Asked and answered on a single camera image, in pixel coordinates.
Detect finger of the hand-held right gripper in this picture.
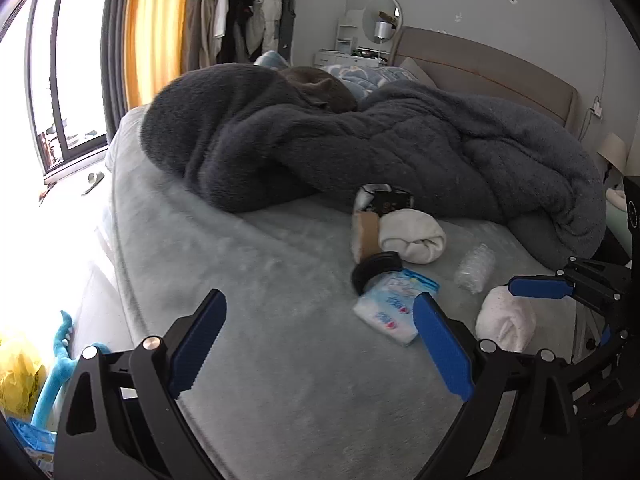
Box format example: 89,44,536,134
567,326,640,423
507,256,640,322

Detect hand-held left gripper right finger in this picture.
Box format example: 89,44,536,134
412,291,583,480

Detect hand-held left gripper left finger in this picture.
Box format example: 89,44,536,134
52,289,228,480

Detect white cloth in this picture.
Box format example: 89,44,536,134
475,285,537,353

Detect blue white tissue packet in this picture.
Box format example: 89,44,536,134
354,269,441,347

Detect clear plastic bottle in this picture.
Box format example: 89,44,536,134
455,243,496,293

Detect cardboard toilet paper roll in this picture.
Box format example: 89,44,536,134
351,211,383,263

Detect yellow plastic bag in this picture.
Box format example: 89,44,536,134
0,332,48,418

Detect bed with grey sheet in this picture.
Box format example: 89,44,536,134
75,105,591,480

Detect white rolled sock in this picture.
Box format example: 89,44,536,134
379,210,447,265

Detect black device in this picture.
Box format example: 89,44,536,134
622,175,640,231

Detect blue dinosaur plush toy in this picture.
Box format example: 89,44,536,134
31,310,108,433

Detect black printed packet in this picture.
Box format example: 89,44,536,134
354,185,416,216

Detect blue plastic packet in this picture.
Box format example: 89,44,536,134
7,417,56,463

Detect grey slipper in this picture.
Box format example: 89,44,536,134
81,171,106,196

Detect dark grey fluffy blanket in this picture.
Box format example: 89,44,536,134
140,62,608,268

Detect brown upholstered headboard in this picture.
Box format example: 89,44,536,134
390,26,578,128

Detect grey pillow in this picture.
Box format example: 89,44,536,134
397,56,436,88

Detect blue cloud-print blanket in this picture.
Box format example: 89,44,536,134
252,50,416,98

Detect brown-grey fleece cloth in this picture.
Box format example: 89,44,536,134
277,65,358,113

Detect white cylinder lamp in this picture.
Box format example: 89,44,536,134
375,21,392,61

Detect black-framed glass sliding door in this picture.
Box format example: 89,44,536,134
0,0,108,186

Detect round vanity mirror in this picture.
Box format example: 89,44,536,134
362,0,402,45

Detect yellow curtain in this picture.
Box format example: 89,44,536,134
124,0,193,108

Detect beige coat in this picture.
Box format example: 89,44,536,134
200,0,223,68

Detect white desk organiser shelf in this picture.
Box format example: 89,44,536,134
336,10,371,53

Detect dark grey pants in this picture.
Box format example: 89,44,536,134
277,0,297,66

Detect black garment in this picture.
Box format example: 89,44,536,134
220,0,258,63

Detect white jacket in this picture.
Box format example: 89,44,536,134
245,0,283,56

